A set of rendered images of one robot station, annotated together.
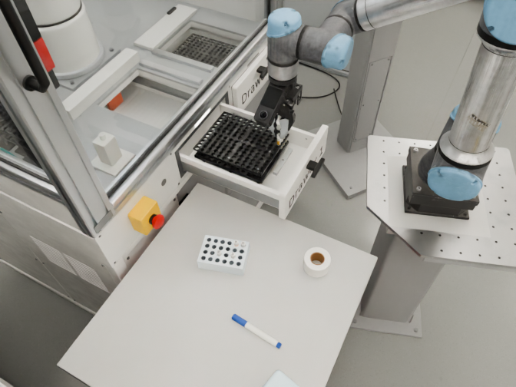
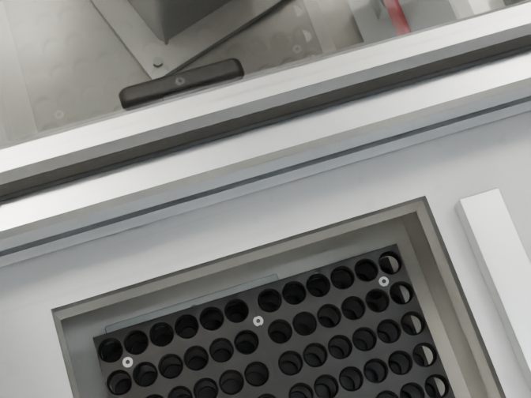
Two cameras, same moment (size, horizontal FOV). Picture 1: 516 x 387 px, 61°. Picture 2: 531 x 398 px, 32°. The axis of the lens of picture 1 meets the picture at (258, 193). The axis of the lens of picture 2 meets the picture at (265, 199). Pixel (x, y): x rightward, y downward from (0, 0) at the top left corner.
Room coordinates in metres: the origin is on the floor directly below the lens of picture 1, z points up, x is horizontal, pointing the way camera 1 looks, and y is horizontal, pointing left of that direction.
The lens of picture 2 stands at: (1.37, 0.14, 1.40)
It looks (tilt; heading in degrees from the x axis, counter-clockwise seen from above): 71 degrees down; 217
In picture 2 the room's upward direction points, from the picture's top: 6 degrees clockwise
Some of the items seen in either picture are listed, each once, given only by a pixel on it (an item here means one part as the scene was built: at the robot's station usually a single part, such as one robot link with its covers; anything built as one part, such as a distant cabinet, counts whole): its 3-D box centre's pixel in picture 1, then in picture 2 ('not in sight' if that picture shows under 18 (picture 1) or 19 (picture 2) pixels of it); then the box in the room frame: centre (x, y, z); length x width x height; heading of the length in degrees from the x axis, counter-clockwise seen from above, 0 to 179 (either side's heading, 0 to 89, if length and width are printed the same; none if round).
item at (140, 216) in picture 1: (146, 216); not in sight; (0.67, 0.29, 0.88); 0.07 x 0.05 x 0.07; 151
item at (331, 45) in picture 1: (327, 44); not in sight; (0.86, -0.17, 1.24); 0.11 x 0.11 x 0.08; 62
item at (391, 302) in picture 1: (405, 256); not in sight; (0.79, -0.53, 0.38); 0.30 x 0.30 x 0.76; 79
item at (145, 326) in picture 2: not in sight; (253, 306); (1.28, 0.08, 0.90); 0.18 x 0.02 x 0.01; 151
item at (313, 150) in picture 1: (304, 170); not in sight; (0.80, -0.13, 0.87); 0.29 x 0.02 x 0.11; 151
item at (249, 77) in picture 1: (256, 75); not in sight; (1.24, -0.01, 0.87); 0.29 x 0.02 x 0.11; 151
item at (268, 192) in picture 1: (239, 148); not in sight; (0.91, 0.05, 0.86); 0.40 x 0.26 x 0.06; 61
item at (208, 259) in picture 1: (223, 255); not in sight; (0.60, 0.10, 0.78); 0.12 x 0.08 x 0.04; 77
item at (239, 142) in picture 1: (242, 148); not in sight; (0.90, 0.04, 0.87); 0.22 x 0.18 x 0.06; 61
